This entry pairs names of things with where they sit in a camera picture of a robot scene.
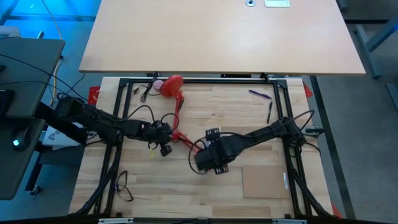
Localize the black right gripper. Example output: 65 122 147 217
193 135 239 175

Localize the red desk lamp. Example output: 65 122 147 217
159 74 203 155

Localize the brown cardboard sheet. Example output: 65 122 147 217
242 164 291 200

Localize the black pen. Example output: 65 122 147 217
266 100 274 124

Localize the purple pen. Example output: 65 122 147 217
248 89 274 100

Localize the small black box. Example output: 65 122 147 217
220 73 252 79

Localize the white printed box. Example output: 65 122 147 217
41 111 90 147

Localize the black slanted support beam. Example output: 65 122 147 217
32 101 90 146

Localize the light wood desk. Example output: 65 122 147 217
78 0 366 77

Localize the black floor strip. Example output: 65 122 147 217
309 74 357 220

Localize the black computer mouse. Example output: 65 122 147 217
11 128 31 153

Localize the black side desk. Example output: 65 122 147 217
0 39 66 202

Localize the black flat device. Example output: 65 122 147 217
0 89 15 118

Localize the white rectangular desk plate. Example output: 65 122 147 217
263 0 290 8

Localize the grey metal desk leg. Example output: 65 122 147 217
385 82 398 112
337 0 398 80

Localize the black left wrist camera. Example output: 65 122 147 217
159 144 174 157

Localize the black lamp power cord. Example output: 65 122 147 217
132 83 161 103

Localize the black aluminium frame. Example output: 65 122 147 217
68 72 335 218

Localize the thin black cable loop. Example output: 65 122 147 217
115 170 135 203

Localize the silver metal bracket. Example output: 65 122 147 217
98 217 135 224
271 218 308 224

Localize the yellow cable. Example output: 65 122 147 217
39 0 63 108

